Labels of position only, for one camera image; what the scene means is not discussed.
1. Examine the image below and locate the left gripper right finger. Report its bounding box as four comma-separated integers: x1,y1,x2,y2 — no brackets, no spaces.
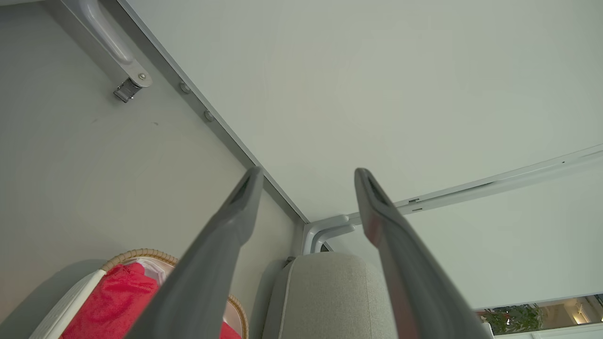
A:
354,168,491,339

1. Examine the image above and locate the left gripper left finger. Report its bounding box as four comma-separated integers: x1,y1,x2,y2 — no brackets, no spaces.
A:
125,166,264,339

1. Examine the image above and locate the red and white garment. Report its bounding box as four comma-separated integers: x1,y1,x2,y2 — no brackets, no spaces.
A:
60,262,242,339

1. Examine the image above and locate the green leafy plant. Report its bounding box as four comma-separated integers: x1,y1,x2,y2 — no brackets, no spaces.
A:
478,304,543,335

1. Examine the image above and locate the white wicker-rimmed laundry basket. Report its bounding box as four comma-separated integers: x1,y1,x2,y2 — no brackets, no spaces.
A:
29,249,249,339

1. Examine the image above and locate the dark grey baseboard strip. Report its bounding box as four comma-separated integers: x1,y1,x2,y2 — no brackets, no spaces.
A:
45,0,308,225

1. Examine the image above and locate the light grey partition post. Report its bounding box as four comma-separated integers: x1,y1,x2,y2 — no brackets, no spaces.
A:
301,144,603,255

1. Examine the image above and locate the grey handle with metal latch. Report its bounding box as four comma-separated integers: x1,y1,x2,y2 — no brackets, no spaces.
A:
61,0,153,104

